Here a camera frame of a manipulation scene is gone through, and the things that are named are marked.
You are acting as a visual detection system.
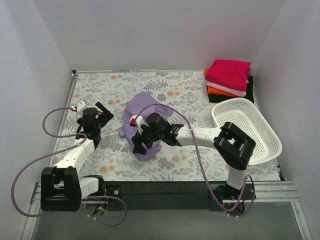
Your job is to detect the floral patterned table mat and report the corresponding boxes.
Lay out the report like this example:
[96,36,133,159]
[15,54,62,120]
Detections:
[70,71,229,181]

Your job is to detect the magenta folded t shirt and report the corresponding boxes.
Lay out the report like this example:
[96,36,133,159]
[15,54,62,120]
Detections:
[205,59,251,92]

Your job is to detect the orange folded t shirt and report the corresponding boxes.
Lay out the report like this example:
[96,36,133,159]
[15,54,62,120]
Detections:
[204,65,237,97]

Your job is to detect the pink folded t shirt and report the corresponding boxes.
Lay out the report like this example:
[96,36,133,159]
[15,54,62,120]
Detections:
[206,80,249,97]

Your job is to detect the purple t shirt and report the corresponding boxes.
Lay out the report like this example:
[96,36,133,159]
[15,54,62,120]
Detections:
[117,91,175,162]

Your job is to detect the black folded t shirt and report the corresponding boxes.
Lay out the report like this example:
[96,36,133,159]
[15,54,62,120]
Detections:
[207,75,255,103]

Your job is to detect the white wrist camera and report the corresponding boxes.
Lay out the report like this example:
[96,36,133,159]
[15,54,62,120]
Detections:
[130,115,145,134]
[71,100,89,116]

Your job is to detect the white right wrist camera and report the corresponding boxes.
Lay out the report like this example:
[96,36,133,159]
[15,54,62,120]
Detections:
[130,115,145,134]

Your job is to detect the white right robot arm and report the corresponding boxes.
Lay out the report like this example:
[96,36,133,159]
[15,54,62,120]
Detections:
[130,112,256,199]

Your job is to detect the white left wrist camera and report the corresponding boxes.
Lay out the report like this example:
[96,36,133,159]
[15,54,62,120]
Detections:
[71,100,89,116]

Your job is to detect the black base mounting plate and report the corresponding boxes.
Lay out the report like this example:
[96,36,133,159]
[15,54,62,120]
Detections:
[77,180,257,211]

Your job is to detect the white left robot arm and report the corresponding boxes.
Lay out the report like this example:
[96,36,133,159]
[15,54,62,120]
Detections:
[40,101,114,212]

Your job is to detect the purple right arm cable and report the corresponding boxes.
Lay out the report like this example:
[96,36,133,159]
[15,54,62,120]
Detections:
[134,103,257,219]

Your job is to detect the white perforated plastic basket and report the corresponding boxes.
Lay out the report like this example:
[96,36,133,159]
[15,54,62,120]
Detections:
[211,97,283,166]

